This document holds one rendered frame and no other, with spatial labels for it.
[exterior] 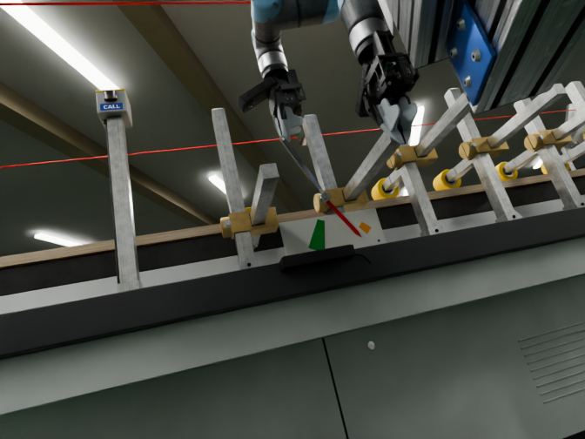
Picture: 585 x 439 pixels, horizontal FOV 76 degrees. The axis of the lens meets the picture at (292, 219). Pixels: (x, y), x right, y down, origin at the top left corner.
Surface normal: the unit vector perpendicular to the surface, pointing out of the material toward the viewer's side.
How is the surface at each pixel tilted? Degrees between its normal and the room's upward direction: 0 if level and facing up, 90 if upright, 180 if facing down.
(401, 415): 90
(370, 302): 90
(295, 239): 90
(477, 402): 90
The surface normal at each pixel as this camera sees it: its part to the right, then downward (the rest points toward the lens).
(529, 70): 0.22, 0.92
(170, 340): 0.18, -0.36
